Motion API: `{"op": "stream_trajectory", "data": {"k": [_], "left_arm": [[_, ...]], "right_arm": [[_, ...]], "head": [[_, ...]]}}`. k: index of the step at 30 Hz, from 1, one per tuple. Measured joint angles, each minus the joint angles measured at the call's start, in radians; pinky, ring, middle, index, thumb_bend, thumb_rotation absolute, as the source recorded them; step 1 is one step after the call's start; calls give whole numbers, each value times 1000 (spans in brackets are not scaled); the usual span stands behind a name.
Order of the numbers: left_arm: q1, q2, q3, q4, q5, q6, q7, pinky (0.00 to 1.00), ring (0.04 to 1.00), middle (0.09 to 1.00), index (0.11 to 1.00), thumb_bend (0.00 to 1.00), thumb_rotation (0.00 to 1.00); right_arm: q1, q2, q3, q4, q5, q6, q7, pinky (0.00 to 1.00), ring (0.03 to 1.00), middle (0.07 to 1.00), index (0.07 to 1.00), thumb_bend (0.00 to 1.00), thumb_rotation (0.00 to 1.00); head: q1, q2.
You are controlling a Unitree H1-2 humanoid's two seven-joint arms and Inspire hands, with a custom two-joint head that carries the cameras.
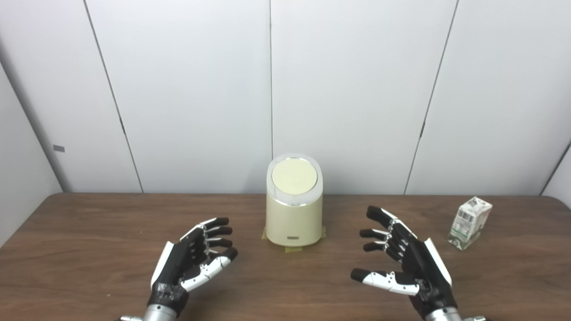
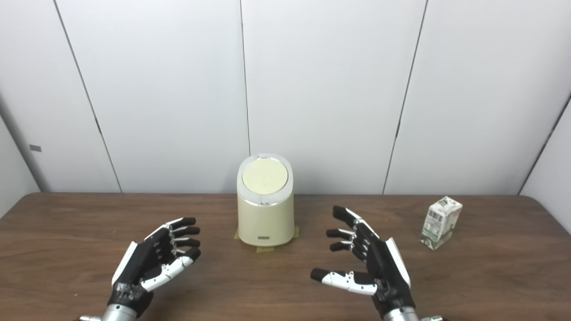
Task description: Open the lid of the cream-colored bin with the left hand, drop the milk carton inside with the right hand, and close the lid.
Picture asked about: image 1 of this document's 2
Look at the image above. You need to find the cream-colored trash bin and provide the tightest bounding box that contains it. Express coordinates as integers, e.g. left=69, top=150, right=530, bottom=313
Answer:
left=265, top=154, right=323, bottom=247

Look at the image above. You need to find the white green milk carton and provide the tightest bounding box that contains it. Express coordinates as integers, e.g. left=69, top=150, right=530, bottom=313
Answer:
left=448, top=196, right=493, bottom=251

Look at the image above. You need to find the cream round bin lid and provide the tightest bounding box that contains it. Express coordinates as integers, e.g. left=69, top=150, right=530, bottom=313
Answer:
left=271, top=158, right=318, bottom=195

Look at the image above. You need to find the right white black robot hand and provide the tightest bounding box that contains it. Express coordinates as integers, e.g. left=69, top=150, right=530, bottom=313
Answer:
left=351, top=206, right=458, bottom=319

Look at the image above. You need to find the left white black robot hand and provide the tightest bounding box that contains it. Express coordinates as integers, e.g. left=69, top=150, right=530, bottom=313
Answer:
left=148, top=218, right=238, bottom=316

